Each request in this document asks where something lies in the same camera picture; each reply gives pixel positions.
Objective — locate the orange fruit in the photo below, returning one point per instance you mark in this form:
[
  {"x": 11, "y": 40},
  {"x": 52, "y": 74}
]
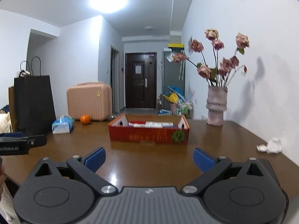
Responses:
[{"x": 85, "y": 119}]

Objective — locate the crumpled white tissue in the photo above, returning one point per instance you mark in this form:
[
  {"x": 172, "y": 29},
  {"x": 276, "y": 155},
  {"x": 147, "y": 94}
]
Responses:
[{"x": 272, "y": 147}]

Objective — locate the yellow box on fridge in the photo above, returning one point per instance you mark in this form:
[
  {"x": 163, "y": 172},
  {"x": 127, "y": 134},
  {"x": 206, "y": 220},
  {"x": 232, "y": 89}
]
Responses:
[{"x": 175, "y": 45}]

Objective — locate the dried pink roses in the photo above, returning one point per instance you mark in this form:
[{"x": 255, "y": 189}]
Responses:
[{"x": 224, "y": 70}]

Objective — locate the blue wet wipes pack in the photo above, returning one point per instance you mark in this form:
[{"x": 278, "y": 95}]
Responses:
[{"x": 63, "y": 124}]

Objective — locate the pink textured vase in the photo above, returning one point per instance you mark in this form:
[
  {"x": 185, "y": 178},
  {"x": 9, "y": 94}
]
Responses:
[{"x": 216, "y": 104}]

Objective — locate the pink suitcase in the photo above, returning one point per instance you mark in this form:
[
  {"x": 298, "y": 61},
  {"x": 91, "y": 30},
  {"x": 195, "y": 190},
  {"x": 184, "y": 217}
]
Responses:
[{"x": 93, "y": 99}]

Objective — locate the grey refrigerator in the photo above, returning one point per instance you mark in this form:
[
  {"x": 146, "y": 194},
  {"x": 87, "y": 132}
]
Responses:
[{"x": 172, "y": 75}]

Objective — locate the large white plastic bottle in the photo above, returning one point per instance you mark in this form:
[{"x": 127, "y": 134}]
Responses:
[{"x": 151, "y": 124}]

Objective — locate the yellow watering can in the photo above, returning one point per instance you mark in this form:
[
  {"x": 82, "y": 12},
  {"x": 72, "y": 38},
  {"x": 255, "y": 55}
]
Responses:
[{"x": 172, "y": 98}]

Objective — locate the red cardboard box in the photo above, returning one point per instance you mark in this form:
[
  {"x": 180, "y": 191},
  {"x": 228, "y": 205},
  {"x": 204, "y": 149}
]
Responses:
[{"x": 175, "y": 129}]

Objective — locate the dark brown door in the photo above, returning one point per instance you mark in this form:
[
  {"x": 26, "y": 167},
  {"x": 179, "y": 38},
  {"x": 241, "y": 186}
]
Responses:
[{"x": 141, "y": 80}]

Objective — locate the wire storage rack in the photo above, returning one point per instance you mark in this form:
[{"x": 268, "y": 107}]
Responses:
[{"x": 180, "y": 107}]

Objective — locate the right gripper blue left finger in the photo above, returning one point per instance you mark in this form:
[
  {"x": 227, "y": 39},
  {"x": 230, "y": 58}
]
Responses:
[{"x": 95, "y": 159}]

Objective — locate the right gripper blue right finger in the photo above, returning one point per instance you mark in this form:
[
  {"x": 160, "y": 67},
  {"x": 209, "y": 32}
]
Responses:
[{"x": 203, "y": 160}]

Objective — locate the red white lint brush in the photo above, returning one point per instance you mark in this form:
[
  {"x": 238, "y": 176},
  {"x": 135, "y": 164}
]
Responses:
[{"x": 137, "y": 124}]

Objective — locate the black paper bag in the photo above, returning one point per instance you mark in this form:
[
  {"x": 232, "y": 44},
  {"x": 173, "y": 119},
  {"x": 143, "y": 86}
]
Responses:
[{"x": 33, "y": 102}]

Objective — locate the person's hand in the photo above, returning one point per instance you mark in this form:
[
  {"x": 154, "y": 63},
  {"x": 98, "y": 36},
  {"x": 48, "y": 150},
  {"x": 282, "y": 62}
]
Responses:
[{"x": 2, "y": 179}]

